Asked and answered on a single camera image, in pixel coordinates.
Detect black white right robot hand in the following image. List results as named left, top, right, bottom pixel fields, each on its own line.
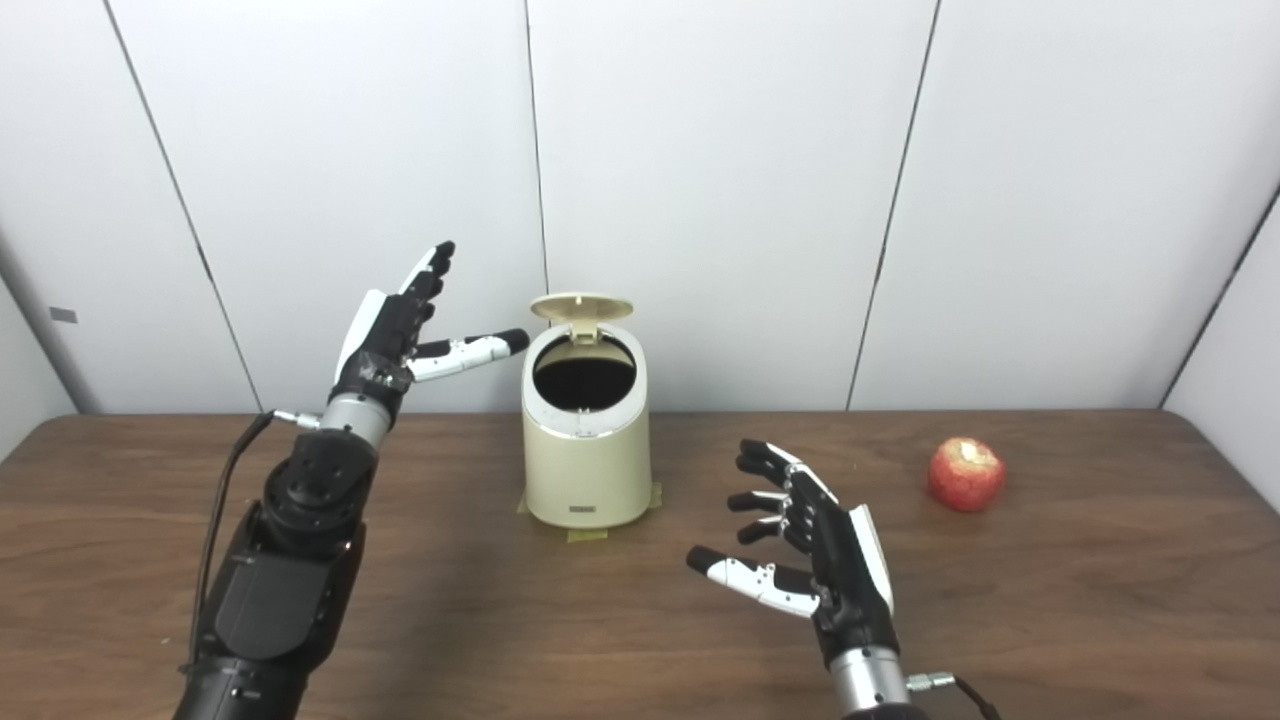
left=686, top=438, right=899, bottom=666

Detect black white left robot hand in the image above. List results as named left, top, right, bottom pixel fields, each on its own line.
left=330, top=240, right=531, bottom=421

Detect red apple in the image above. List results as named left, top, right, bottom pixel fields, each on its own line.
left=928, top=437, right=1006, bottom=513

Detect cream round bin lid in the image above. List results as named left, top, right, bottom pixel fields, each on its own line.
left=530, top=292, right=635, bottom=346

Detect cream-colored bin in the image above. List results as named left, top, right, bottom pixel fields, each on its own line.
left=521, top=322, right=653, bottom=529

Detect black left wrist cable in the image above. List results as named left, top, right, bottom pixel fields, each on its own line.
left=188, top=408, right=323, bottom=666

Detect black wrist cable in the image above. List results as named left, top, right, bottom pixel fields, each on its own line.
left=188, top=408, right=323, bottom=666
left=905, top=672, right=1004, bottom=720

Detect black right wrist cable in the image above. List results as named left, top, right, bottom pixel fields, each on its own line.
left=905, top=672, right=1004, bottom=720

